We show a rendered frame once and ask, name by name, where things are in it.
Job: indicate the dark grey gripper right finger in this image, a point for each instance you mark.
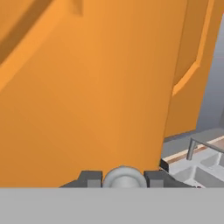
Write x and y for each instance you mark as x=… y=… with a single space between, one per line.
x=156 y=178

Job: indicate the orange arched cabinet door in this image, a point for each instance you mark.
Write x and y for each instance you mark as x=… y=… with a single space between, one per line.
x=191 y=73

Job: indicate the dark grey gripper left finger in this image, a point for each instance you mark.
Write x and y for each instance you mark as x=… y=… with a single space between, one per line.
x=90 y=178

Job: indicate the grey tap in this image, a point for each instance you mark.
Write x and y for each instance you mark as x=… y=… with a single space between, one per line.
x=201 y=145

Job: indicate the grey sink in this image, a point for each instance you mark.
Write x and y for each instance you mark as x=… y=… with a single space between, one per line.
x=201 y=172

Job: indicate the grey round cabinet knob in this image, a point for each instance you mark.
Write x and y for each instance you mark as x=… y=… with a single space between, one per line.
x=124 y=178

